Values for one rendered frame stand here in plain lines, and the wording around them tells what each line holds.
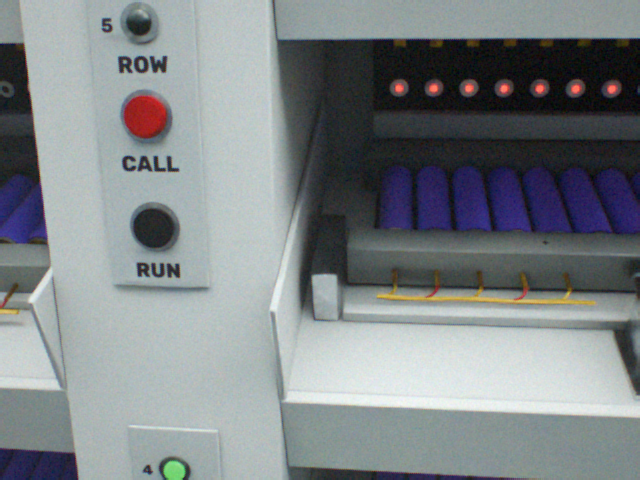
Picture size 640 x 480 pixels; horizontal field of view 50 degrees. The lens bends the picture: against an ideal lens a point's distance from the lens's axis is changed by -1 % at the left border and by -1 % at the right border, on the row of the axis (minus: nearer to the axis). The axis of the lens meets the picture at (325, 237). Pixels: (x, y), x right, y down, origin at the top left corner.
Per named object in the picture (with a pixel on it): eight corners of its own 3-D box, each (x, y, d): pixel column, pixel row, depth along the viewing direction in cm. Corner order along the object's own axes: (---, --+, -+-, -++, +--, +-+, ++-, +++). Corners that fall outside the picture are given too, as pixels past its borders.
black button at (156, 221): (173, 249, 27) (170, 209, 26) (133, 248, 27) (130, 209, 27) (181, 242, 28) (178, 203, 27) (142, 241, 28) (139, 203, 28)
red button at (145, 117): (165, 139, 26) (162, 95, 25) (124, 139, 26) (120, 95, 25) (173, 135, 27) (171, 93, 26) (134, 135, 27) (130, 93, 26)
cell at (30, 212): (44, 199, 43) (-6, 263, 37) (36, 174, 42) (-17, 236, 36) (72, 200, 42) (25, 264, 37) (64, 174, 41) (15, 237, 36)
